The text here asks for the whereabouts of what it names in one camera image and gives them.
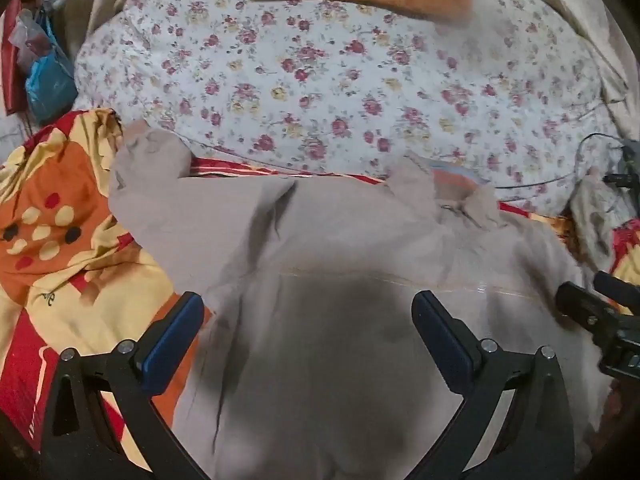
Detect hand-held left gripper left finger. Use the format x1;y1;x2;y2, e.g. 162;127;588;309
42;291;206;480

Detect black cable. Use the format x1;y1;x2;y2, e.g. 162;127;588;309
495;132;640;190

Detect white floral quilt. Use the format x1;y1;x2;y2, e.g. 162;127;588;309
74;0;628;216

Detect blue plastic bag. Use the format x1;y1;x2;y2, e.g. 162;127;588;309
25;10;79;123

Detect red orange printed blanket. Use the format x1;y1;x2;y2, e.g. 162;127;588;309
0;107;640;466

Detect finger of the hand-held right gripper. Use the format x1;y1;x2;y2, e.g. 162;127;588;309
556;281;618;342
593;271;640;311

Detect beige jacket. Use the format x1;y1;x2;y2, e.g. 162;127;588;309
107;120;633;480

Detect red flat box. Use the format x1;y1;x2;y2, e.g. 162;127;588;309
0;0;32;117

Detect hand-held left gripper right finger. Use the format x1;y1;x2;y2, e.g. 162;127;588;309
411;290;591;480

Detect clear plastic bag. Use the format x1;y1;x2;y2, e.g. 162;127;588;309
12;9;53;63

